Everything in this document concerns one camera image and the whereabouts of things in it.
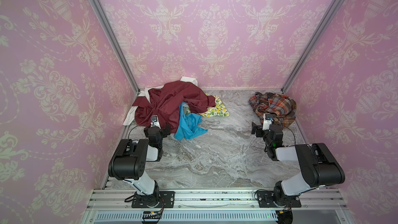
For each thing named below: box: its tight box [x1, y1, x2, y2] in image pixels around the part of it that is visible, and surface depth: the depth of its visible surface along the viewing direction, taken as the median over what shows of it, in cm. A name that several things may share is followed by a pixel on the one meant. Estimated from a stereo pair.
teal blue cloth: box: [174, 101, 209, 141], surface depth 96 cm
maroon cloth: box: [131, 80, 217, 133], surface depth 104 cm
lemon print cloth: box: [199, 92, 230, 118], surface depth 107 cm
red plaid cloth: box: [248, 91, 297, 129], surface depth 99 cm
